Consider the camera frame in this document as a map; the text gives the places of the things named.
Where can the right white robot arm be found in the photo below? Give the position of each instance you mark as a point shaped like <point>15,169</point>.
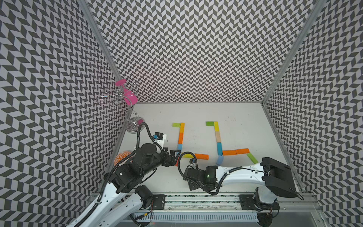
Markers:
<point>274,179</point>

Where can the natural wood block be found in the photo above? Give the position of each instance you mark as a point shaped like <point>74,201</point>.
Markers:
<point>218,137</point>

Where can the yellow block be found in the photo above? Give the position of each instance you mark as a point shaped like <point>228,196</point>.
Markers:
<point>216,127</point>

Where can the metal base rail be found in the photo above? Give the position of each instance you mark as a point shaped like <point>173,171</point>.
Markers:
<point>203,208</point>

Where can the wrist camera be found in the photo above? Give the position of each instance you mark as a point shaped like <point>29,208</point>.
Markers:
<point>160,138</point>
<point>193,163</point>

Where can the orange block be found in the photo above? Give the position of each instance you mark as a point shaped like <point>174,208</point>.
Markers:
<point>242,151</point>
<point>229,152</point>
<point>180,139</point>
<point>202,156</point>

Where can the yellow-green long block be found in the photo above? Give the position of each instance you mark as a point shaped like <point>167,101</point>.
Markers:
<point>189,156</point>

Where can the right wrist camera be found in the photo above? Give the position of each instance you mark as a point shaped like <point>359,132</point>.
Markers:
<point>193,163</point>

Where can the teal block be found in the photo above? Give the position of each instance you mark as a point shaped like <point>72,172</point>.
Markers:
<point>219,149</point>

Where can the light blue block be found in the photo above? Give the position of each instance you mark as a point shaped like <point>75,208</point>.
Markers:
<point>220,160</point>

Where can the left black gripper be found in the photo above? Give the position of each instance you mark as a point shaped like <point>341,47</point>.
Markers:
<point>168,162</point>

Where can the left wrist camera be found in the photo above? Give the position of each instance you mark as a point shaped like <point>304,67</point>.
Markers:
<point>160,138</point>

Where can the yellow-orange block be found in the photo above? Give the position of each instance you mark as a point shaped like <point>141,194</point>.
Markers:
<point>182,126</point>

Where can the light green block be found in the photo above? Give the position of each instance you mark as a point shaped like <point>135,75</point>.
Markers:
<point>252,158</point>
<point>177,125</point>

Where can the pink wire jewelry stand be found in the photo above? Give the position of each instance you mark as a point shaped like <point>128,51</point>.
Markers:
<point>121,94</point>

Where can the orange patterned plate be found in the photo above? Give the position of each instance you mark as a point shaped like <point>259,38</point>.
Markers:
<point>121,156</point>

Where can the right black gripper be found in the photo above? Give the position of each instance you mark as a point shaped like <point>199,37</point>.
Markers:
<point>193,186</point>

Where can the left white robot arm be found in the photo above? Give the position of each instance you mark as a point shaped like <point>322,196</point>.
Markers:
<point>122,192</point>

